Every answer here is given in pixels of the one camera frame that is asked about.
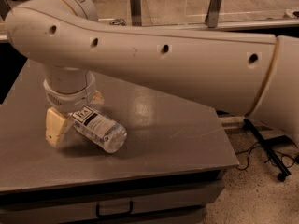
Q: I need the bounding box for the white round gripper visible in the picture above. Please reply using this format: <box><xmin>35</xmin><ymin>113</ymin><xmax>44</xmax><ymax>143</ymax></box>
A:
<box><xmin>43</xmin><ymin>66</ymin><xmax>105</xmax><ymax>147</ymax></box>

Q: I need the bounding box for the clear plastic water bottle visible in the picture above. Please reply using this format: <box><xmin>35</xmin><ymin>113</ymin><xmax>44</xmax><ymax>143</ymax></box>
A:
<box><xmin>68</xmin><ymin>106</ymin><xmax>127</xmax><ymax>154</ymax></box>

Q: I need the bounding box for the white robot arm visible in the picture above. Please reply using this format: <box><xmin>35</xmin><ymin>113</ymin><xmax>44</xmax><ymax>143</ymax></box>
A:
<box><xmin>5</xmin><ymin>0</ymin><xmax>299</xmax><ymax>141</ymax></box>

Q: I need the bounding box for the silver blue drink can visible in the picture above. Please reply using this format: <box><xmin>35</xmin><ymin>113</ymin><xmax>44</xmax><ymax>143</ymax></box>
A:
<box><xmin>109</xmin><ymin>19</ymin><xmax>126</xmax><ymax>26</ymax></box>

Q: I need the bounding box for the clear glass barrier panel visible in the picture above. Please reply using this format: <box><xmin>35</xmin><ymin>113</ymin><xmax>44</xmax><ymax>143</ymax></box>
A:
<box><xmin>93</xmin><ymin>0</ymin><xmax>299</xmax><ymax>25</ymax></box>

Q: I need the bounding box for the grey table drawer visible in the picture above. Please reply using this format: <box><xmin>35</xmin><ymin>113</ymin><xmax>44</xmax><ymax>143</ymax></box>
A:
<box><xmin>0</xmin><ymin>180</ymin><xmax>224</xmax><ymax>224</ymax></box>

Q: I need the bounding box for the black drawer handle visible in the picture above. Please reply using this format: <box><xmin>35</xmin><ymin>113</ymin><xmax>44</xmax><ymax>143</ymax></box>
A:
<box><xmin>95</xmin><ymin>201</ymin><xmax>134</xmax><ymax>219</ymax></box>

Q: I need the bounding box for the middle metal glass bracket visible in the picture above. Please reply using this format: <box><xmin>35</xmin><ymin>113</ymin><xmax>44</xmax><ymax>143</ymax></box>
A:
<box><xmin>130</xmin><ymin>0</ymin><xmax>142</xmax><ymax>26</ymax></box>

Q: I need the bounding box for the metal glass bracket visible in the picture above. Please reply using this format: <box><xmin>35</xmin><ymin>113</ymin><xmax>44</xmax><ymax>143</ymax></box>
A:
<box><xmin>205</xmin><ymin>0</ymin><xmax>222</xmax><ymax>28</ymax></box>
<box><xmin>130</xmin><ymin>0</ymin><xmax>142</xmax><ymax>26</ymax></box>

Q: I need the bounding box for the right metal glass bracket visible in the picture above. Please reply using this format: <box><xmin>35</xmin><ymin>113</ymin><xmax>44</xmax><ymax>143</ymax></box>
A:
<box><xmin>205</xmin><ymin>0</ymin><xmax>222</xmax><ymax>28</ymax></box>

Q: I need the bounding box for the black floor cable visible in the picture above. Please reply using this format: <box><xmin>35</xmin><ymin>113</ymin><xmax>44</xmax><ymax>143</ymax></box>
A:
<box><xmin>235</xmin><ymin>138</ymin><xmax>299</xmax><ymax>172</ymax></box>

